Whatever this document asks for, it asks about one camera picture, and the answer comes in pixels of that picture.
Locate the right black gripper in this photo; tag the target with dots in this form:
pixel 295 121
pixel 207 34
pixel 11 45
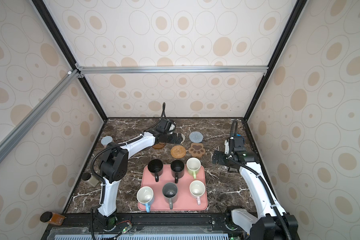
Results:
pixel 221 160

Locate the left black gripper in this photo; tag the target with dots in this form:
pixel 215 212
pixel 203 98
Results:
pixel 174 141

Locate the rattan woven round coaster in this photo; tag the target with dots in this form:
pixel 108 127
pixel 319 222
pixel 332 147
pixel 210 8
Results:
pixel 178 152

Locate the brown wooden round coaster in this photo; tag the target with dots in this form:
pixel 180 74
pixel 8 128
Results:
pixel 159 146

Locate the blue woven round coaster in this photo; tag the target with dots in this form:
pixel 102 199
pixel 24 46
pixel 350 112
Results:
pixel 196 137

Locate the cork paw print coaster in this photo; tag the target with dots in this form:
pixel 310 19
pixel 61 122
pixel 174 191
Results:
pixel 197 150

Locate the multicolour woven round coaster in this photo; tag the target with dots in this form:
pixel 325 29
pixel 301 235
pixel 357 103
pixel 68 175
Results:
pixel 183 138

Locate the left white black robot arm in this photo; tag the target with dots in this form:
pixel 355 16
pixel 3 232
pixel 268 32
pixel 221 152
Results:
pixel 111 164

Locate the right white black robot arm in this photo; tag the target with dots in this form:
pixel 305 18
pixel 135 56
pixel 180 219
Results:
pixel 272 221

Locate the black mug back middle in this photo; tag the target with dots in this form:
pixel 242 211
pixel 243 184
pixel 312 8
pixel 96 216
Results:
pixel 178 170

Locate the black mug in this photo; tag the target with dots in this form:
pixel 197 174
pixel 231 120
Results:
pixel 155 167
pixel 178 170

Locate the black mug back left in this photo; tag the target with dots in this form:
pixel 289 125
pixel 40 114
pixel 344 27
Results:
pixel 155 167

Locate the pink tray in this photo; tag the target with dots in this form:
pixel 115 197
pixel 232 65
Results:
pixel 185 201

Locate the grey mug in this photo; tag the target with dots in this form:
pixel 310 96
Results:
pixel 170 193

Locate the grey lidded pink jar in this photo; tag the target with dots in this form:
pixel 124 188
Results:
pixel 106 140

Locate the small clear bottle black cap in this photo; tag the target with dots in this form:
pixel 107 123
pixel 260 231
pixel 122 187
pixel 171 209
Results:
pixel 90 179

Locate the amber spice jar black cap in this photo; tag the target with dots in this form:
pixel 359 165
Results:
pixel 52 218

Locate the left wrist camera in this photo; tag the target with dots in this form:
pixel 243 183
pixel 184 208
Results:
pixel 166 126

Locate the white mug pink handle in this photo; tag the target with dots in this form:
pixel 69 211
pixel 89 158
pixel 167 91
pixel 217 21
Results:
pixel 197 190

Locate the white mug blue handle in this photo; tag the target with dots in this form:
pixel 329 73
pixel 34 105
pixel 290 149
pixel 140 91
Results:
pixel 145 196

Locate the horizontal aluminium frame bar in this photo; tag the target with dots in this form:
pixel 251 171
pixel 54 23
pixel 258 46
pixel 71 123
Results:
pixel 173 70

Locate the diagonal aluminium frame bar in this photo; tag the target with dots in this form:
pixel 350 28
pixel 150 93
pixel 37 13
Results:
pixel 14 137

